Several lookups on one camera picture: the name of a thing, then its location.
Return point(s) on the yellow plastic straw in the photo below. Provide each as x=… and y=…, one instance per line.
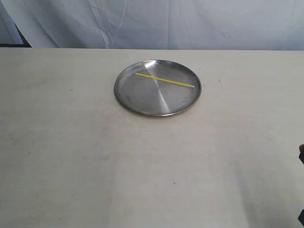
x=165, y=80

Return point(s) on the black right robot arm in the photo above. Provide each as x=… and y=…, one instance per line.
x=301, y=157

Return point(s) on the round stainless steel plate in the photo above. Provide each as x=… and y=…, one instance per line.
x=156, y=98

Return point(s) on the white backdrop cloth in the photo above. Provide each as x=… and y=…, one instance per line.
x=160, y=24

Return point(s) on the black frame behind table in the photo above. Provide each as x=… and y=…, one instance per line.
x=11, y=36

